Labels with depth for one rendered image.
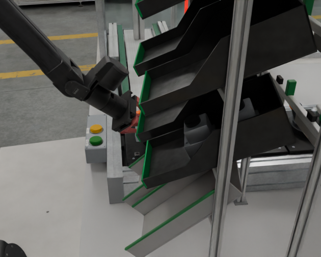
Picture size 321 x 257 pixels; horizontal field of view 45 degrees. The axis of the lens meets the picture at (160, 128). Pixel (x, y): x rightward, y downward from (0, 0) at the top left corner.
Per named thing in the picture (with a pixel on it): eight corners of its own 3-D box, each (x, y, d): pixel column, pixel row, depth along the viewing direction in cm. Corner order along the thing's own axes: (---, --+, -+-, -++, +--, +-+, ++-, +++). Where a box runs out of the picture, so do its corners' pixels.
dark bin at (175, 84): (144, 117, 63) (123, 79, 60) (150, 81, 74) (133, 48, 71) (317, 51, 56) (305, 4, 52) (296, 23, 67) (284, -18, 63)
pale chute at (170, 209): (139, 260, 83) (124, 249, 81) (144, 215, 94) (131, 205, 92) (243, 195, 71) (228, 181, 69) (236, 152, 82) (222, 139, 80)
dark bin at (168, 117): (140, 143, 84) (125, 117, 81) (145, 112, 95) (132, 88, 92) (265, 99, 77) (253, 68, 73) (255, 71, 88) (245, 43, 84)
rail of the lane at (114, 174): (109, 204, 115) (106, 176, 109) (108, 76, 189) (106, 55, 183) (128, 202, 115) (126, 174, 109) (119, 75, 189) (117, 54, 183)
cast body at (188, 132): (189, 159, 73) (175, 130, 70) (189, 145, 77) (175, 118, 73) (232, 145, 71) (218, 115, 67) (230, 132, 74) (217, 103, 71)
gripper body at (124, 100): (134, 92, 103) (113, 78, 99) (133, 122, 97) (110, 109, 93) (118, 103, 107) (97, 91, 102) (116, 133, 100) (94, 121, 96)
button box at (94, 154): (86, 164, 124) (84, 148, 121) (88, 128, 142) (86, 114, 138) (108, 162, 125) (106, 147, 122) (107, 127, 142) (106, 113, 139)
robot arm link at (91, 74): (59, 73, 95) (61, 90, 88) (86, 37, 92) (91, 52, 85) (98, 96, 102) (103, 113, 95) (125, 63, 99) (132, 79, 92)
